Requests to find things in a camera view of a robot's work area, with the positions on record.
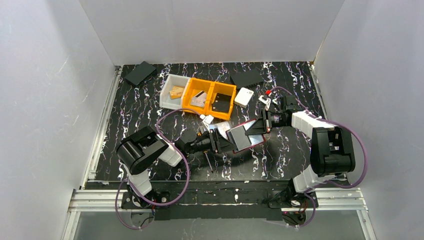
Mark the grey card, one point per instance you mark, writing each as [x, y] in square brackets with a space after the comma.
[239, 138]

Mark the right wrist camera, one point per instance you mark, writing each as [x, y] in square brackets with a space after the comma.
[266, 100]

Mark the gold card in white bin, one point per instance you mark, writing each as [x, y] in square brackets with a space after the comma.
[177, 90]

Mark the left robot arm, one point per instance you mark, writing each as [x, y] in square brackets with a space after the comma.
[139, 151]

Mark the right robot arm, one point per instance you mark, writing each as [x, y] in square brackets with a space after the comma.
[331, 146]

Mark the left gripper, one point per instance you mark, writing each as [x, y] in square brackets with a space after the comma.
[213, 141]

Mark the black flat box right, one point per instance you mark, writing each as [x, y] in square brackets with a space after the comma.
[247, 79]

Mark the black flat box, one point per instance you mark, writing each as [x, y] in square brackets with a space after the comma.
[140, 73]
[247, 79]

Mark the black yellow screwdriver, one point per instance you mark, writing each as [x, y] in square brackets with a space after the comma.
[209, 162]

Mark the black flat box left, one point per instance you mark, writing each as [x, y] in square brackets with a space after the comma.
[140, 73]

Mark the yellow bin with silver card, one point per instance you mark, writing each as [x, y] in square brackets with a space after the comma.
[196, 85]

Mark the white small box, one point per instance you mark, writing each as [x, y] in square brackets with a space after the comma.
[243, 97]

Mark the aluminium table rail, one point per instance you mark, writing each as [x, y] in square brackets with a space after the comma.
[90, 170]

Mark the white plastic bin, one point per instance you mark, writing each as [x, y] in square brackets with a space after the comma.
[164, 98]

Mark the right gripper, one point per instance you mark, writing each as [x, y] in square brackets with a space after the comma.
[265, 120]

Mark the black card in bin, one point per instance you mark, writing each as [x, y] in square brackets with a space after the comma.
[221, 103]

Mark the yellow bin with black card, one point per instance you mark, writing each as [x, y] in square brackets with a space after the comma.
[224, 88]

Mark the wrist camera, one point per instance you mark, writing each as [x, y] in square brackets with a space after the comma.
[266, 100]
[206, 120]

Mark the red card holder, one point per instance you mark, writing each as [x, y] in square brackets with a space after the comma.
[255, 139]

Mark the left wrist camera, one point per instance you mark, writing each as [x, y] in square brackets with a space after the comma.
[206, 120]

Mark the gold card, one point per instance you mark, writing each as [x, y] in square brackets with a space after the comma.
[172, 97]
[177, 90]

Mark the silver VIP card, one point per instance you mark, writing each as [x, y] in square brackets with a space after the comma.
[199, 99]

